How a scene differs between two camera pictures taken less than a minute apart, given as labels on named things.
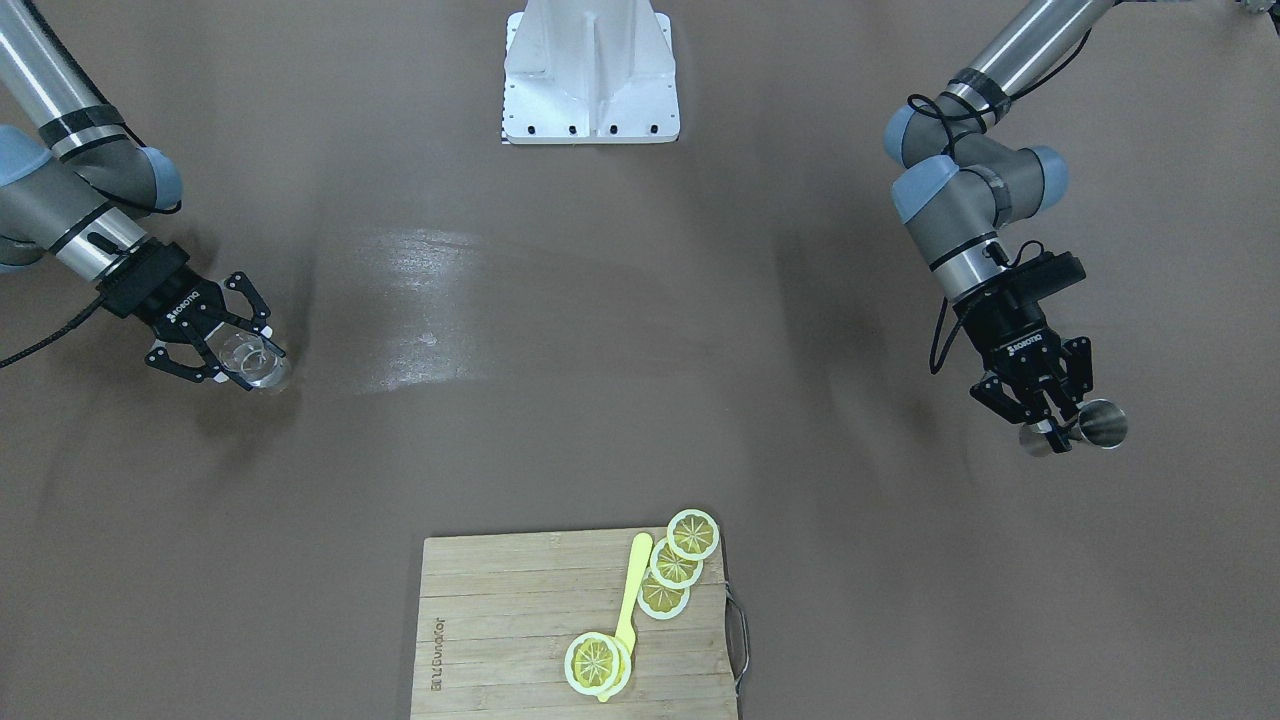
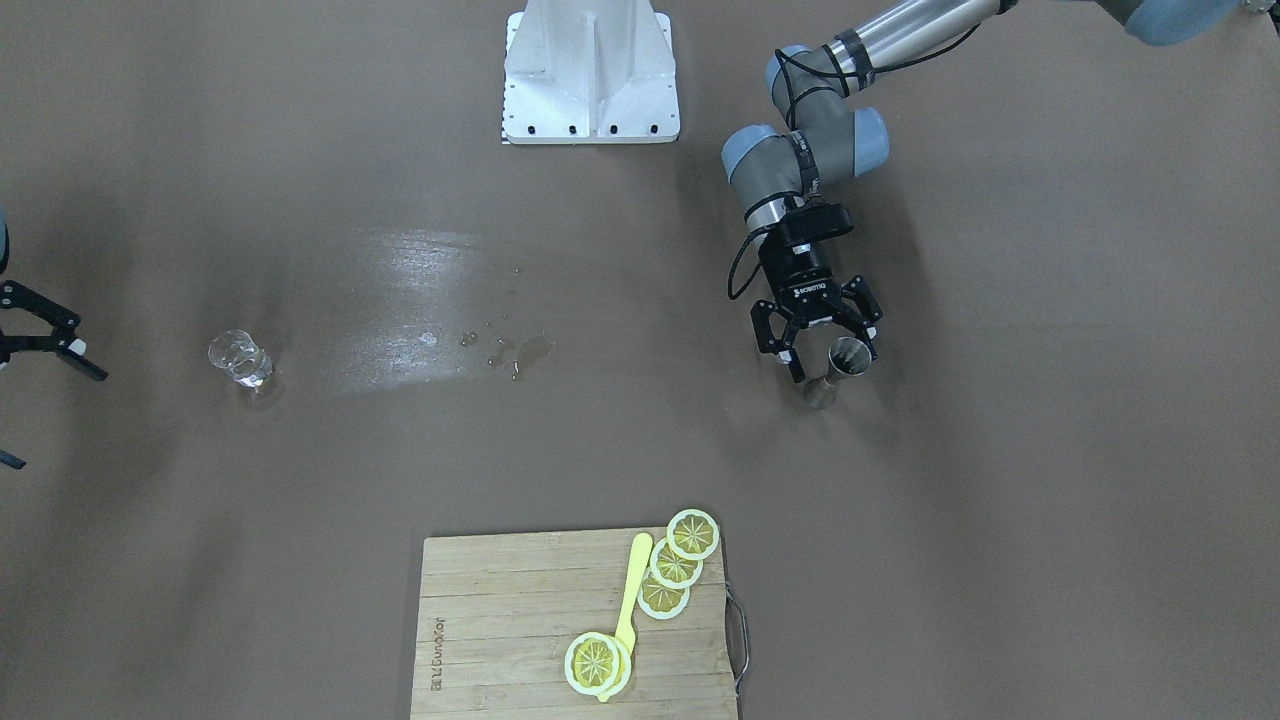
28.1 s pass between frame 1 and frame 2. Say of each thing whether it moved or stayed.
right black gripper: moved
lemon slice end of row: stayed
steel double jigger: moved
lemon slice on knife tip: stayed
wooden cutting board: stayed
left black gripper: moved
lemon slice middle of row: stayed
